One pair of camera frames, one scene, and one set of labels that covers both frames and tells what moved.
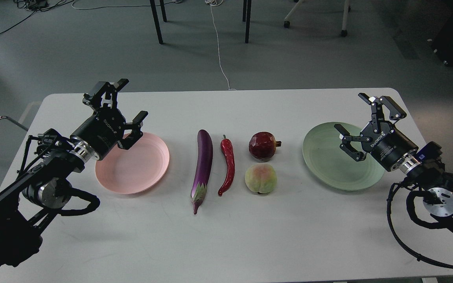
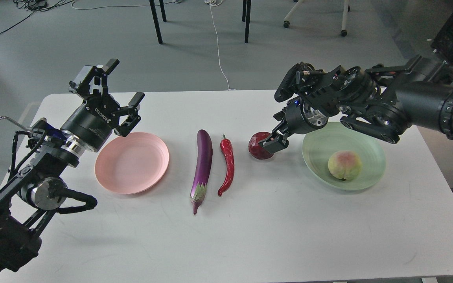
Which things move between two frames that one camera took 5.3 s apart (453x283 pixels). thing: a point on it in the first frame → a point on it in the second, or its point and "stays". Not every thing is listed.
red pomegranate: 262,145 stays
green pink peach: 261,177 → 344,164
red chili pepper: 226,147 stays
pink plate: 135,170 stays
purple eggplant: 204,150 stays
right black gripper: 387,146 → 299,118
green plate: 334,167 stays
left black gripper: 105,128 → 91,124
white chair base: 347,9 stays
